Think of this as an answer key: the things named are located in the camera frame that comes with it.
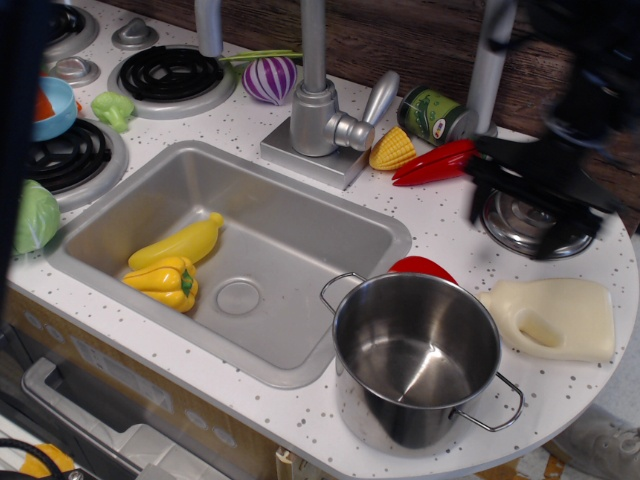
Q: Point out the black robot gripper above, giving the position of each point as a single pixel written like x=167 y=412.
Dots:
x=602 y=96

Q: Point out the stainless steel pot lid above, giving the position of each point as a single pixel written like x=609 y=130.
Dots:
x=520 y=227

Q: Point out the red toy chili pepper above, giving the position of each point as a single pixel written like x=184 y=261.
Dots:
x=442 y=163

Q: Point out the cream toy detergent bottle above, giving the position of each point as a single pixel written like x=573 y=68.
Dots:
x=559 y=319

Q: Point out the red toy tomato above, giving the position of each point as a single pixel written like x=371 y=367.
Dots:
x=420 y=267

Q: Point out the green pea can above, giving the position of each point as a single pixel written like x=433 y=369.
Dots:
x=435 y=118

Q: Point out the toy corn cob piece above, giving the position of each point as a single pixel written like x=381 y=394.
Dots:
x=392 y=151

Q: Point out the silver toy faucet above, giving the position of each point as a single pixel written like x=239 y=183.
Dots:
x=319 y=140

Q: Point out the silver toy sink basin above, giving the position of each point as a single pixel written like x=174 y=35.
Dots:
x=258 y=306

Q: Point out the grey sneaker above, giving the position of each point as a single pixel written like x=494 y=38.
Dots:
x=599 y=444

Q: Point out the purple toy onion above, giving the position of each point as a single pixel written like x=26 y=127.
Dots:
x=269 y=75

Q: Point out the yellow toy squash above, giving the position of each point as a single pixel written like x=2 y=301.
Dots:
x=194 y=242

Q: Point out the yellow toy bell pepper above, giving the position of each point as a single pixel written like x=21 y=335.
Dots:
x=170 y=281

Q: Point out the black stove burner back right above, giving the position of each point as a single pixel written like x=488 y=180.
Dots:
x=172 y=82

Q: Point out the black stove burner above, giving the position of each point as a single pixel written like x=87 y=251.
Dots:
x=80 y=165
x=172 y=82
x=71 y=29

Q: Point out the green toy broccoli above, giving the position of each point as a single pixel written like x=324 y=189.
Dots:
x=114 y=110

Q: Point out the grey stove knob upper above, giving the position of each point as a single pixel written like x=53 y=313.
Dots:
x=135 y=35

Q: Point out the grey stove knob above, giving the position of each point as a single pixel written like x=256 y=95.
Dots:
x=76 y=71
x=135 y=35

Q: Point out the black stove burner front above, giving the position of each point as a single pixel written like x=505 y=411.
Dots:
x=80 y=165

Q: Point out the grey stove knob lower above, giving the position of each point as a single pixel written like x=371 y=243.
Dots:
x=76 y=71

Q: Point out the blue plastic bowl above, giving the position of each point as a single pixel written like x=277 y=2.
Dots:
x=62 y=98

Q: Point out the green toy cabbage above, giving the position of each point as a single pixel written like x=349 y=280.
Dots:
x=38 y=218

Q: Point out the black stove burner back left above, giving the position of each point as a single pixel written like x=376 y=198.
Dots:
x=71 y=29

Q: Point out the orange toy carrot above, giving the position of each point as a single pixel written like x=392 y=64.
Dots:
x=43 y=108

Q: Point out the grey post right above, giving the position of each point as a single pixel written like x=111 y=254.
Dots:
x=495 y=33

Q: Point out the grey post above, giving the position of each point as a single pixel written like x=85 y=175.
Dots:
x=495 y=33
x=209 y=27

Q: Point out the grey post left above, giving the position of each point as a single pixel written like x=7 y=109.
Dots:
x=209 y=27

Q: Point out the toy oven door handle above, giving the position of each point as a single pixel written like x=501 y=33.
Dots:
x=80 y=411

